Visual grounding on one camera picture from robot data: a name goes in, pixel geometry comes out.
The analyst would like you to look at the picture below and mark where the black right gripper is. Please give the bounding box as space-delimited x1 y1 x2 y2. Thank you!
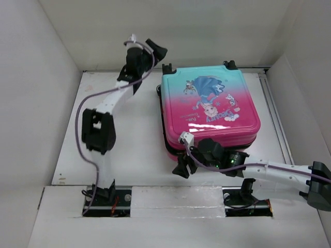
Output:
172 143 220 179

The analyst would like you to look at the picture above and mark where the pink teal suitcase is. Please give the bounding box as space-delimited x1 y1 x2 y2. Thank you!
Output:
157 60 261 161

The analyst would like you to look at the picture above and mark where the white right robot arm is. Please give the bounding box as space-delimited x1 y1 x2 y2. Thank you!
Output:
172 133 330 211

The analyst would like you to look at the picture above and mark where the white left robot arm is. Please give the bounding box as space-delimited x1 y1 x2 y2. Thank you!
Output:
76 36 168 205

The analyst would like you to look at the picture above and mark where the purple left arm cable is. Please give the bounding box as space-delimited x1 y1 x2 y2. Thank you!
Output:
76 40 156 215

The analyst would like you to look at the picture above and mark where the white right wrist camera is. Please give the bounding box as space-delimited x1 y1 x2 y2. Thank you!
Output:
178 131 194 149

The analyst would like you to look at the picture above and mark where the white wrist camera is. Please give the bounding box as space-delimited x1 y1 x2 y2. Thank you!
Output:
124 34 153 54
178 131 194 149

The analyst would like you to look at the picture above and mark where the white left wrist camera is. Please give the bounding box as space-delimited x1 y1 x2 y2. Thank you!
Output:
124 34 153 54

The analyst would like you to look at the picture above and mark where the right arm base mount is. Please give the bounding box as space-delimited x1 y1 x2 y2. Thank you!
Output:
223 179 273 217

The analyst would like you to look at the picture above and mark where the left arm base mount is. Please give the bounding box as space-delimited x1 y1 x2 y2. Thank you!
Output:
83 188 132 218

